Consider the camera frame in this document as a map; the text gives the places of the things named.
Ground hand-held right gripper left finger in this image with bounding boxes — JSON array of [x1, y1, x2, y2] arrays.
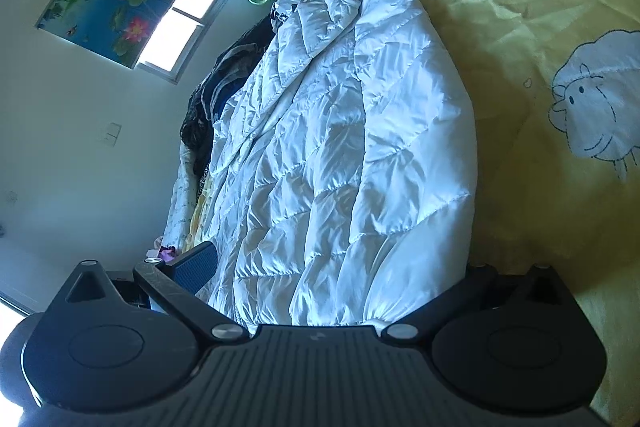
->
[[52, 241, 251, 348]]

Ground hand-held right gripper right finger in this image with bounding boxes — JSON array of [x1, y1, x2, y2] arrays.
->
[[382, 262, 576, 342]]

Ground white down jacket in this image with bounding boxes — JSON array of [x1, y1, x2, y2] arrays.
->
[[192, 0, 479, 329]]

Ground pile of dark clothes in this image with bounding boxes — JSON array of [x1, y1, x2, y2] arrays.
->
[[179, 18, 277, 180]]

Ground pale printed blanket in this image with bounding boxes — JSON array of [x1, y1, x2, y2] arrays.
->
[[164, 144, 203, 255]]

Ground yellow cartoon printed bedsheet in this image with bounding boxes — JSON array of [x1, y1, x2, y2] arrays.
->
[[182, 0, 640, 427]]

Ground window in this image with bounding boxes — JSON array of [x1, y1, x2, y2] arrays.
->
[[135, 0, 236, 86]]

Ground white wall switch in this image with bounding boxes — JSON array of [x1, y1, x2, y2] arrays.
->
[[102, 122, 124, 148]]

